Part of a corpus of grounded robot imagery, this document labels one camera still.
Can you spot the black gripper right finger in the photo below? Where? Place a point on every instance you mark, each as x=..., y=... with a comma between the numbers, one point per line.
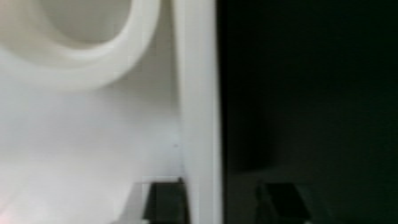
x=280, y=207

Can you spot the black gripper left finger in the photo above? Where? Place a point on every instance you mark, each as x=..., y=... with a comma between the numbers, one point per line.
x=165, y=209

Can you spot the white square tabletop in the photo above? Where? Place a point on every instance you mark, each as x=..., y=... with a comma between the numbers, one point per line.
x=108, y=109

